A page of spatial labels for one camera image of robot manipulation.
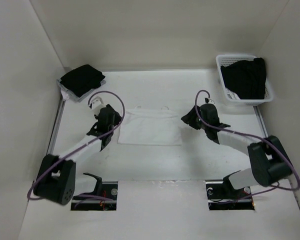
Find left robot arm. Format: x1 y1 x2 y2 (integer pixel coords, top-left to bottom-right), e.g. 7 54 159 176
30 104 123 206

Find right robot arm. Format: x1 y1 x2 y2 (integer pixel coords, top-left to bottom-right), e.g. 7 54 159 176
181 103 293 198

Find folded black tank top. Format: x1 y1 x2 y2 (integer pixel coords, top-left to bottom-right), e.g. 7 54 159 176
60 64 105 97

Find black clothes in basket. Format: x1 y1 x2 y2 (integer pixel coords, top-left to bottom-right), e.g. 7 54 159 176
220 57 267 100

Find white plastic basket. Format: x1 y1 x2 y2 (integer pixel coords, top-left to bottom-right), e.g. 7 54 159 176
215 54 274 106

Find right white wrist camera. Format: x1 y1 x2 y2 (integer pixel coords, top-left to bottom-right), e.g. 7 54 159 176
204 97 215 105

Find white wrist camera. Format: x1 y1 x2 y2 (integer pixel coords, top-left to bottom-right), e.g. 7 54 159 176
88 96 106 115
204 97 215 105

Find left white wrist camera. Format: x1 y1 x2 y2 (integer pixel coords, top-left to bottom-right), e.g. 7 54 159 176
88 96 106 115

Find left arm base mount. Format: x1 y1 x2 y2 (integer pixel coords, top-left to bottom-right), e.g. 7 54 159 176
70 182 118 212

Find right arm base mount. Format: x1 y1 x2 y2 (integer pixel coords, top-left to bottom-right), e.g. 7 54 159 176
205 180 255 211

